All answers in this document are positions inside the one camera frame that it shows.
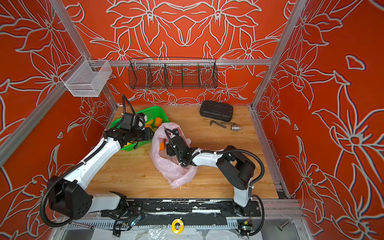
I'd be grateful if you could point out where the pink plastic bag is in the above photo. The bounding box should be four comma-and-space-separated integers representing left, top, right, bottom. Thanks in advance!
150, 123, 198, 189

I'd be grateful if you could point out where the orange fruit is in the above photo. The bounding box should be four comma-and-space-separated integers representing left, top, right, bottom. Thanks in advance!
154, 118, 163, 128
160, 141, 166, 151

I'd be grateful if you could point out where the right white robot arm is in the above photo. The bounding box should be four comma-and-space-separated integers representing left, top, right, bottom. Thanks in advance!
165, 129, 265, 238

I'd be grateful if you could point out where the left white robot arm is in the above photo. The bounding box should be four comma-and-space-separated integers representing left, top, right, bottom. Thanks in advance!
40, 110, 154, 228

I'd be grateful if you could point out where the green plastic basket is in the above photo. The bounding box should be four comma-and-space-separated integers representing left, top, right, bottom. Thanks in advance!
110, 106, 170, 152

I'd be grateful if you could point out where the black hex key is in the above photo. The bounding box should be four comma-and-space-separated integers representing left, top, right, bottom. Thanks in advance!
210, 120, 227, 129

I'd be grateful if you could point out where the black plastic case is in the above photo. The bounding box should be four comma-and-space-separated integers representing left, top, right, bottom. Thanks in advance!
200, 100, 234, 122

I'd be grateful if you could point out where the metal drill chuck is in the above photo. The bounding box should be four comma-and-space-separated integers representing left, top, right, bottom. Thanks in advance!
231, 124, 242, 132

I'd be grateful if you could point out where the yellow tape roll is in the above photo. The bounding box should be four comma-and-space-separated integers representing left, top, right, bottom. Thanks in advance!
171, 219, 184, 235

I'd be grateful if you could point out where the black wire wall basket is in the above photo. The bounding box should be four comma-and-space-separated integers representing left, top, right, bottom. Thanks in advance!
128, 58, 219, 90

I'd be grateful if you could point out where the white mesh wall basket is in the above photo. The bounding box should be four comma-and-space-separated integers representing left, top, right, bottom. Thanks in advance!
60, 60, 112, 97

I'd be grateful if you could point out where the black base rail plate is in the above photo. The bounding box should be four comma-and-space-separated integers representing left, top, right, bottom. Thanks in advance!
101, 197, 262, 218

